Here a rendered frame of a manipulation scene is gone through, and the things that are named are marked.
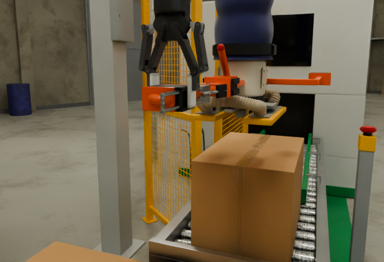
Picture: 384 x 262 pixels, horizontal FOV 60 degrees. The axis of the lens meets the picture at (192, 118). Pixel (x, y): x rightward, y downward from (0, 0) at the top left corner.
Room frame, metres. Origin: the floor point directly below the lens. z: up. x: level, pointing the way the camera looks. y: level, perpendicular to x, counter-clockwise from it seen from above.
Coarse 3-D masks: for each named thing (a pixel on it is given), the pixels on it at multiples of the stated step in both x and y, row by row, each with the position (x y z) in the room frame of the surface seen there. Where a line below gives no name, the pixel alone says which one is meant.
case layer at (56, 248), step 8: (48, 248) 1.32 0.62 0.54; (56, 248) 1.32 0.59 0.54; (64, 248) 1.32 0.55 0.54; (72, 248) 1.32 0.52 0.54; (80, 248) 1.32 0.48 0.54; (40, 256) 1.26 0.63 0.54; (48, 256) 1.26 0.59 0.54; (56, 256) 1.26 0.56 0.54; (64, 256) 1.26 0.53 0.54; (72, 256) 1.26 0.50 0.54; (80, 256) 1.26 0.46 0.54; (88, 256) 1.26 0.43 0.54; (96, 256) 1.26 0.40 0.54; (104, 256) 1.26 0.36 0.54; (112, 256) 1.26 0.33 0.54; (120, 256) 1.26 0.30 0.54
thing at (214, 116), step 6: (216, 108) 1.27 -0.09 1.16; (222, 108) 1.27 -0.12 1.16; (192, 114) 1.16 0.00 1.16; (198, 114) 1.16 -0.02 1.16; (204, 114) 1.16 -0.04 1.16; (210, 114) 1.15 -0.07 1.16; (216, 114) 1.16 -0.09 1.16; (222, 114) 1.19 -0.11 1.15; (228, 114) 1.25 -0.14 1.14; (204, 120) 1.14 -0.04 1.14; (210, 120) 1.13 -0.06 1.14; (216, 120) 1.13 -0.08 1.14
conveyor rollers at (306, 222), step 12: (312, 144) 3.14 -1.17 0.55; (312, 156) 2.78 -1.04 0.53; (312, 168) 2.44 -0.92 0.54; (312, 180) 2.18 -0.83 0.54; (312, 192) 1.94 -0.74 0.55; (312, 204) 1.77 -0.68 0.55; (300, 216) 1.62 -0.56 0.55; (312, 216) 1.61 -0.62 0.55; (300, 228) 1.52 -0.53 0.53; (312, 228) 1.51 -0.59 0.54; (180, 240) 1.38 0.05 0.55; (300, 240) 1.38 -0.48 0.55; (312, 240) 1.42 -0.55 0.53; (300, 252) 1.28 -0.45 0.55; (312, 252) 1.33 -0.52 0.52
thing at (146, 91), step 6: (162, 84) 0.73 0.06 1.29; (168, 84) 0.73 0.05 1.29; (174, 84) 0.73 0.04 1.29; (180, 84) 0.74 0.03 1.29; (186, 84) 0.73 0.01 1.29; (144, 90) 0.68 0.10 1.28; (150, 90) 0.68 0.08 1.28; (156, 90) 0.67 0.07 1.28; (162, 90) 0.67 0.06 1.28; (168, 90) 0.66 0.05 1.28; (174, 90) 0.66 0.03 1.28; (144, 96) 0.68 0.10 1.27; (174, 96) 0.66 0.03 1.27; (144, 102) 0.68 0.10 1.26; (174, 102) 0.66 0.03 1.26; (144, 108) 0.68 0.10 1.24; (150, 108) 0.68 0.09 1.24; (156, 108) 0.67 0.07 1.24
